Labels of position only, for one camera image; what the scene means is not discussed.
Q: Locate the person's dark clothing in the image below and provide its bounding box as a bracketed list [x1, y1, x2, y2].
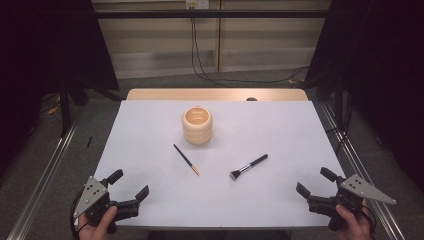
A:
[146, 229, 292, 240]

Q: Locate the beige ribbed cup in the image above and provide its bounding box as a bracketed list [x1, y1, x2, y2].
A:
[181, 105, 214, 146]

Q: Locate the hand-held gripper cable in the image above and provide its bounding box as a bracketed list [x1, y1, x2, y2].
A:
[361, 203, 378, 236]
[69, 190, 85, 240]

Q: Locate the black wall cable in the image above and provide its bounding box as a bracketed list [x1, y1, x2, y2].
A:
[190, 16, 232, 89]
[193, 16, 311, 85]

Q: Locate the person's right hand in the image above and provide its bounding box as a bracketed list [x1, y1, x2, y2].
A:
[334, 198, 373, 240]

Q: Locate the black metal stand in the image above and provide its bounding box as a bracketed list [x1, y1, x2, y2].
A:
[334, 71, 345, 129]
[59, 78, 73, 138]

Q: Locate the person's left hand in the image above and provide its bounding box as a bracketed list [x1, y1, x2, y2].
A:
[77, 205, 119, 240]

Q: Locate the white table mat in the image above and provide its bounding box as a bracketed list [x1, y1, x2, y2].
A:
[77, 99, 346, 230]

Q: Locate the black horizontal bar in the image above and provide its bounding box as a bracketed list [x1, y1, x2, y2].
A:
[94, 9, 332, 20]

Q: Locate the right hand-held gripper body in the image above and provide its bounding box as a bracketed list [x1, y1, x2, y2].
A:
[306, 173, 398, 232]

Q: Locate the left hand-held gripper cable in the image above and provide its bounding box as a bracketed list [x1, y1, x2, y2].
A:
[69, 190, 85, 240]

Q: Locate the light wooden table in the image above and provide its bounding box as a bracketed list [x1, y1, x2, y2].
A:
[125, 87, 309, 102]

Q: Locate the black makeup brush silver ferrule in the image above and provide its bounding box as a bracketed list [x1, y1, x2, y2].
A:
[229, 153, 269, 182]

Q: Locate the black curtain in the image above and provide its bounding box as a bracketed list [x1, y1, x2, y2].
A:
[303, 0, 424, 193]
[0, 0, 120, 179]

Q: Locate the right hand-held gripper cable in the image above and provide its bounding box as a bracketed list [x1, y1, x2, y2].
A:
[361, 203, 378, 236]

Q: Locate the white wall outlet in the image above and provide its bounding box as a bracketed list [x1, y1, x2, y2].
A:
[185, 0, 211, 10]

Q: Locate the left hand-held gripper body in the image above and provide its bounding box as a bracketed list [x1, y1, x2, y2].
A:
[72, 175, 141, 235]

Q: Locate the metal floor rail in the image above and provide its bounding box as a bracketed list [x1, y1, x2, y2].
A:
[6, 105, 88, 240]
[319, 102, 407, 240]

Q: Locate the thin black orange-tipped brush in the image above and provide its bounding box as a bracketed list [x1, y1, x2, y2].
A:
[172, 143, 201, 177]

